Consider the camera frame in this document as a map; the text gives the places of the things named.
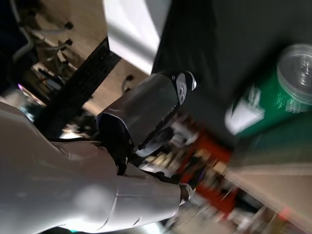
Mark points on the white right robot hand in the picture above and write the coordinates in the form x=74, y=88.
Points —
x=61, y=182

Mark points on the green white soda can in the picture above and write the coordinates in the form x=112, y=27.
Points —
x=263, y=104

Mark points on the black perforated rack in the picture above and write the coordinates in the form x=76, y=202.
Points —
x=73, y=92

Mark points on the white side table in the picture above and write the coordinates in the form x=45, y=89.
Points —
x=131, y=31

